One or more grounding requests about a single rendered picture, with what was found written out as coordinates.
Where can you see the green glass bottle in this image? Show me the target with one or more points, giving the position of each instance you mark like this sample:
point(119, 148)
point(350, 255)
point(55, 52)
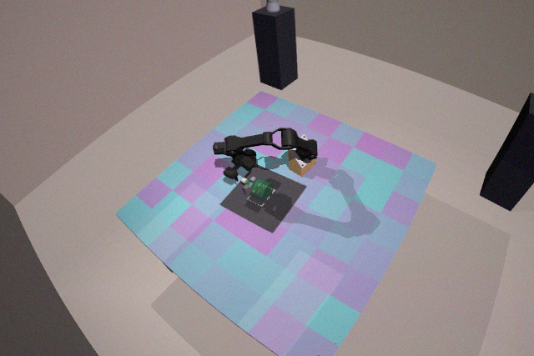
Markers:
point(260, 189)

